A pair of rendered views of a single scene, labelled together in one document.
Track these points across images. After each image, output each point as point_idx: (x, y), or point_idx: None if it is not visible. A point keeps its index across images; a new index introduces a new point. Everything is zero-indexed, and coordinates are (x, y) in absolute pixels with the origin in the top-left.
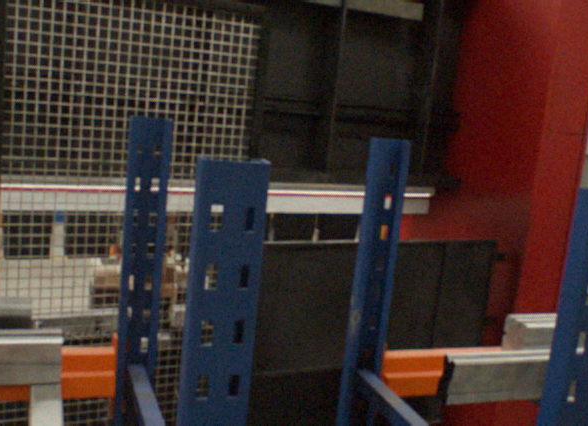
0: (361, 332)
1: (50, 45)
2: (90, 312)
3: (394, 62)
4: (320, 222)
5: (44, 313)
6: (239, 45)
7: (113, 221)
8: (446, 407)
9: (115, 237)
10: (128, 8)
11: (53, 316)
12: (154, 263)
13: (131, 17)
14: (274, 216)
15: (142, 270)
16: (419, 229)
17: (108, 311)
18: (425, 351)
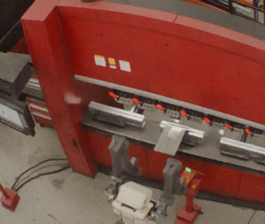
0: (255, 3)
1: None
2: (233, 142)
3: None
4: (132, 93)
5: (247, 147)
6: (237, 9)
7: (183, 185)
8: (107, 101)
9: (183, 187)
10: (263, 14)
11: (245, 143)
12: None
13: (263, 15)
14: (155, 100)
15: None
16: (79, 81)
17: (227, 141)
18: (246, 0)
